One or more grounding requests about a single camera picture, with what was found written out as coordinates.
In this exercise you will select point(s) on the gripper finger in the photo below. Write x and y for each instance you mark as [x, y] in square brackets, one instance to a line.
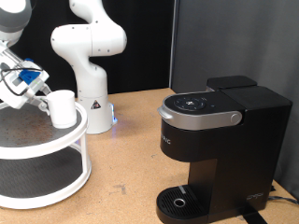
[40, 105]
[46, 88]

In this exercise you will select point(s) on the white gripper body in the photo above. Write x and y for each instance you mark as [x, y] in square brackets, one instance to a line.
[9, 95]

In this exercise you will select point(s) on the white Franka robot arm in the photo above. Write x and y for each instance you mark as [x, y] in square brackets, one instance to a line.
[90, 81]

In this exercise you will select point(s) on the black Keurig coffee machine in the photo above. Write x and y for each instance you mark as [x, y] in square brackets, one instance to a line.
[249, 149]

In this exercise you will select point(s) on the blue plastic clip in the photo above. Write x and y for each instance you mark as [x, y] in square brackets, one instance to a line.
[29, 76]

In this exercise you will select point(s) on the white two-tier turntable shelf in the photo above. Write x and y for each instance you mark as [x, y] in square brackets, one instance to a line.
[40, 152]

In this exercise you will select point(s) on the black curtain backdrop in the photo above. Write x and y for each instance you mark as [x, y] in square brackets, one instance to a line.
[134, 74]

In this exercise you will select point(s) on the black round drip tray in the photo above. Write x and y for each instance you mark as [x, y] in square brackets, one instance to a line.
[180, 211]

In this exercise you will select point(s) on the grey partition panel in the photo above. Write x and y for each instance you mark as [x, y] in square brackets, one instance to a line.
[274, 46]

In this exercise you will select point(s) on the black tape strip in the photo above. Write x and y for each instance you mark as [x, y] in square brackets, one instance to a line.
[252, 216]

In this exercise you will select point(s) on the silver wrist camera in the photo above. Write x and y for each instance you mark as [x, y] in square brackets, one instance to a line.
[35, 86]

